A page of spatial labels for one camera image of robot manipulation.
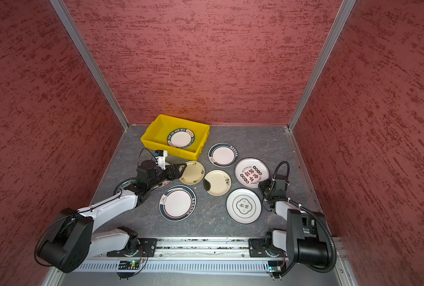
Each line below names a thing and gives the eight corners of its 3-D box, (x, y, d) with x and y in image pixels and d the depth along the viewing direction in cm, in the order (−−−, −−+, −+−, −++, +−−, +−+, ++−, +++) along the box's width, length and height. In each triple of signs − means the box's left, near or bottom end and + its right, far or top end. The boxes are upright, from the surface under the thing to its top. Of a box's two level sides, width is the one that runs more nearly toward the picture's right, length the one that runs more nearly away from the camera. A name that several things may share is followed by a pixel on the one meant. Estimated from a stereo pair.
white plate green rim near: (156, 221, 83) (155, 220, 82) (163, 186, 95) (162, 184, 93) (194, 221, 83) (194, 220, 82) (197, 186, 95) (197, 185, 93)
